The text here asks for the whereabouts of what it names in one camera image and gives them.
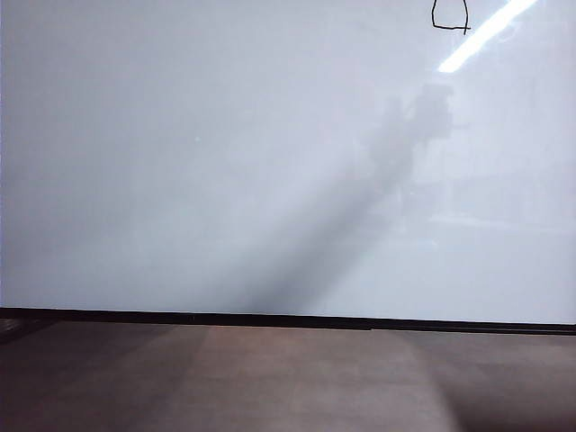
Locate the white whiteboard with black frame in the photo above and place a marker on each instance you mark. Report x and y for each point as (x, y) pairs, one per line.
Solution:
(252, 171)

